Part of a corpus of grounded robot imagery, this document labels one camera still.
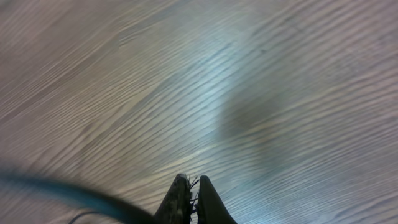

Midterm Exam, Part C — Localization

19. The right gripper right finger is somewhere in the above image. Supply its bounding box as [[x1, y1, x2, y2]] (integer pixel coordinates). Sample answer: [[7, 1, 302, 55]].
[[197, 175, 237, 224]]

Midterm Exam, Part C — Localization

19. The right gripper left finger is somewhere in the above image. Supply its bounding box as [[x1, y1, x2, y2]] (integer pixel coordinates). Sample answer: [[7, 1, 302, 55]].
[[154, 174, 192, 224]]

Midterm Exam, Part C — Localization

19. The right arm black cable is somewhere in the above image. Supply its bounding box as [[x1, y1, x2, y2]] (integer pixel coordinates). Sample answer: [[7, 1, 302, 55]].
[[0, 170, 159, 224]]

